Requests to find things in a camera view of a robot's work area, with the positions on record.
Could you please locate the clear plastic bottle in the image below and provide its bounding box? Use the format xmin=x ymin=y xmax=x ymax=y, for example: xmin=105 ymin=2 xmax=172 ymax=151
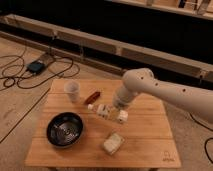
xmin=87 ymin=104 xmax=119 ymax=121

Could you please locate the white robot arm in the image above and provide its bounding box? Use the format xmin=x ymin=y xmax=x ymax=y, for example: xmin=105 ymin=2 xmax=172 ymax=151
xmin=112 ymin=68 xmax=213 ymax=124

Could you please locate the black ceramic bowl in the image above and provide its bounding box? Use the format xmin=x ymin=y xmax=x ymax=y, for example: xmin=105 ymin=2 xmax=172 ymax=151
xmin=46 ymin=112 xmax=84 ymax=148

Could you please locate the white sponge block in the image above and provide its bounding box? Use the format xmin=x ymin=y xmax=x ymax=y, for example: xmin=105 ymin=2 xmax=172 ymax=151
xmin=102 ymin=132 xmax=124 ymax=155

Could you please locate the red-brown sausage snack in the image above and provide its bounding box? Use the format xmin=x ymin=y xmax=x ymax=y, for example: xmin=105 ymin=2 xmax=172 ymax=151
xmin=85 ymin=91 xmax=101 ymax=104

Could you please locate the wooden table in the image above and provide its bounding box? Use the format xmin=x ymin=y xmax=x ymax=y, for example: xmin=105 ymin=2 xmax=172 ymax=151
xmin=25 ymin=79 xmax=181 ymax=168

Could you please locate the translucent plastic cup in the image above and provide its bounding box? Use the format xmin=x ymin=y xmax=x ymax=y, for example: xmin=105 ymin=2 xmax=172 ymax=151
xmin=64 ymin=80 xmax=80 ymax=103

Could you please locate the black cable at right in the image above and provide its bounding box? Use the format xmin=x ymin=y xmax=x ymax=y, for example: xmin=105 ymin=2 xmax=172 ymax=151
xmin=189 ymin=113 xmax=213 ymax=166

